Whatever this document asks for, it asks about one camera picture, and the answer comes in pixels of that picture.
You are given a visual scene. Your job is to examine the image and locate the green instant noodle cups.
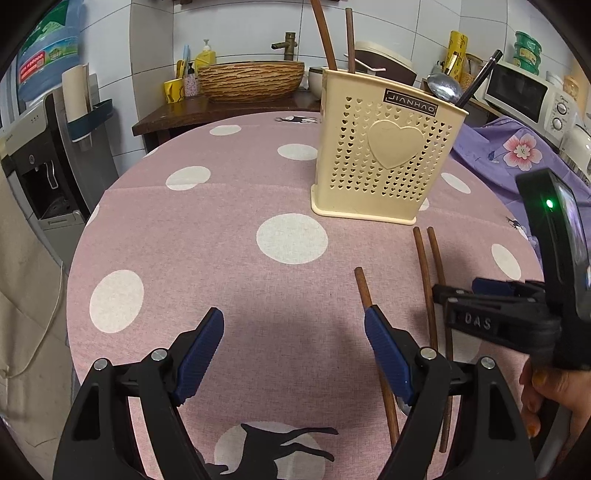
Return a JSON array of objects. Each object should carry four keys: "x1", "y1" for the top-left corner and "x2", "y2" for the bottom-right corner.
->
[{"x1": 512, "y1": 31, "x2": 542, "y2": 75}]

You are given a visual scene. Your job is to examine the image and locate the white kettle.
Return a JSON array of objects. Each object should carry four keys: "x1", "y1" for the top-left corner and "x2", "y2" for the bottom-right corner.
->
[{"x1": 559, "y1": 124, "x2": 591, "y2": 179}]

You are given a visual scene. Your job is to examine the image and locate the water dispenser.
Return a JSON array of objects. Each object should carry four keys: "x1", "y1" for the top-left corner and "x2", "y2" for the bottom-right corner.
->
[{"x1": 2, "y1": 87, "x2": 118, "y2": 270}]

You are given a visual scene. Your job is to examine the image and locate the grey metal spoon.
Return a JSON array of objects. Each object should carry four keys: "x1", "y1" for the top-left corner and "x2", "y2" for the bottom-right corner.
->
[{"x1": 427, "y1": 72, "x2": 463, "y2": 104}]

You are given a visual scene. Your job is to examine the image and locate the purple floral cloth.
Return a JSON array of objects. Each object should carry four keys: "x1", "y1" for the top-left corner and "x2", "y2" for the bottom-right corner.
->
[{"x1": 451, "y1": 117, "x2": 590, "y2": 238}]

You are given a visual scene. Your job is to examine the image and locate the blue water jug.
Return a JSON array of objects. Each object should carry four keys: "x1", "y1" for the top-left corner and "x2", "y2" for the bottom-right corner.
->
[{"x1": 17, "y1": 0, "x2": 82, "y2": 103}]

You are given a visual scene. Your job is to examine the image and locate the yellow roll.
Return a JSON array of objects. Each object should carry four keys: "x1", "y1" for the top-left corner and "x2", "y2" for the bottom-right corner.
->
[{"x1": 444, "y1": 30, "x2": 468, "y2": 81}]

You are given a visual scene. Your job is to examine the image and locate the dark wooden counter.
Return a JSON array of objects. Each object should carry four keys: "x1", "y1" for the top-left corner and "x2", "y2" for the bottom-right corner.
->
[{"x1": 132, "y1": 90, "x2": 321, "y2": 152}]

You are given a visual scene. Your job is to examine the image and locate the cream plastic utensil holder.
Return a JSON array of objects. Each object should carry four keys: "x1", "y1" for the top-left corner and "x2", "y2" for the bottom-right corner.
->
[{"x1": 311, "y1": 69, "x2": 468, "y2": 225}]

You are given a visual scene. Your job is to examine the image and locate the white microwave oven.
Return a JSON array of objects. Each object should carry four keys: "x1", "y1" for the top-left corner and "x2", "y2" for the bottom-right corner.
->
[{"x1": 484, "y1": 61, "x2": 578, "y2": 148}]

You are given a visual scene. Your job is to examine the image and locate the woven basin sink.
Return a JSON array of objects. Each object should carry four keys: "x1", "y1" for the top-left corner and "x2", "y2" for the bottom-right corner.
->
[{"x1": 197, "y1": 61, "x2": 304, "y2": 103}]

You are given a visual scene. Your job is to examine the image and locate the bronze faucet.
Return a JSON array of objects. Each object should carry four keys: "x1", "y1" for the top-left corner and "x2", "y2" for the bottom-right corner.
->
[{"x1": 270, "y1": 32, "x2": 297, "y2": 61}]

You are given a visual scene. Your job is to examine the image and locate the yellow cup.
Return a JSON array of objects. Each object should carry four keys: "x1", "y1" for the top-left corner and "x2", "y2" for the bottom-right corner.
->
[{"x1": 163, "y1": 78, "x2": 184, "y2": 104}]

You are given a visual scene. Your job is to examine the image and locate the person right hand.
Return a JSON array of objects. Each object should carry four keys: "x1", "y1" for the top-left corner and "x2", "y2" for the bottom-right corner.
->
[{"x1": 519, "y1": 359, "x2": 591, "y2": 442}]

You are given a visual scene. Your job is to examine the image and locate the black chopstick gold band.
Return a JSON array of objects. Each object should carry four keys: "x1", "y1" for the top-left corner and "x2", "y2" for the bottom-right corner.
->
[{"x1": 345, "y1": 7, "x2": 356, "y2": 74}]

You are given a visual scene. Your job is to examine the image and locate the brown white rice cooker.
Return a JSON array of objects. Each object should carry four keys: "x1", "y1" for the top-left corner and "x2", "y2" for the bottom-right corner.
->
[{"x1": 355, "y1": 41, "x2": 417, "y2": 86}]

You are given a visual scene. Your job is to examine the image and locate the pink polka dot tablecloth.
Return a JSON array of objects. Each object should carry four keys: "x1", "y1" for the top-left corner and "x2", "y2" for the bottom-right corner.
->
[{"x1": 66, "y1": 110, "x2": 546, "y2": 480}]

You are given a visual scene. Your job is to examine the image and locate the cream frying pan with lid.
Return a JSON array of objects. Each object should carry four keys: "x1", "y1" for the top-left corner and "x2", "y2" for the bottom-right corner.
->
[{"x1": 308, "y1": 67, "x2": 324, "y2": 99}]

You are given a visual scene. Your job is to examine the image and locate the yellow soap bottle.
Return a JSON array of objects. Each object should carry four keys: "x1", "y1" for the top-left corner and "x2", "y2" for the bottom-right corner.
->
[{"x1": 193, "y1": 39, "x2": 216, "y2": 72}]

